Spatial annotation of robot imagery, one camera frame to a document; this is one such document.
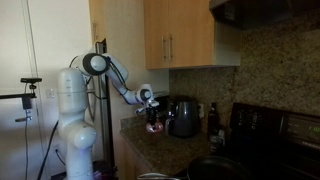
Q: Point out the black frying pan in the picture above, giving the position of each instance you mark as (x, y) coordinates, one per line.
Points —
(206, 168)

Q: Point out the black camera on stand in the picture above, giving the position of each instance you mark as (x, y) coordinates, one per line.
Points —
(25, 97)

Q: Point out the pink soda can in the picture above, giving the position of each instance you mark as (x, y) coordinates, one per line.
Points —
(157, 127)

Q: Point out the dark glass bottle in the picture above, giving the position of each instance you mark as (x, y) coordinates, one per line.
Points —
(212, 121)

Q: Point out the wooden cabinet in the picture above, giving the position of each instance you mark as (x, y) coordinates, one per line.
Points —
(184, 34)
(131, 163)

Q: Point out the range hood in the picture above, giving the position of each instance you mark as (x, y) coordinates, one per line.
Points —
(247, 14)

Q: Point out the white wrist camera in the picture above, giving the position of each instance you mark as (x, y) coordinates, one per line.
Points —
(141, 110)

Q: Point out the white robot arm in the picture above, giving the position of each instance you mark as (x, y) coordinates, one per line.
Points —
(72, 98)

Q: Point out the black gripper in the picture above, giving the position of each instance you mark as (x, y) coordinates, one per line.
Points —
(151, 115)

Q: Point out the wooden upper cabinet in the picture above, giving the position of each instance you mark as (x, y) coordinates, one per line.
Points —
(184, 34)

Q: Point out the black stove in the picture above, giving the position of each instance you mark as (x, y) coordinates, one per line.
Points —
(273, 144)

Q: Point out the stainless steel refrigerator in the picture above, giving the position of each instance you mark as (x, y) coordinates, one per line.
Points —
(106, 122)

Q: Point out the wooden lower cabinet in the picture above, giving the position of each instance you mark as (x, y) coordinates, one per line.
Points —
(131, 163)

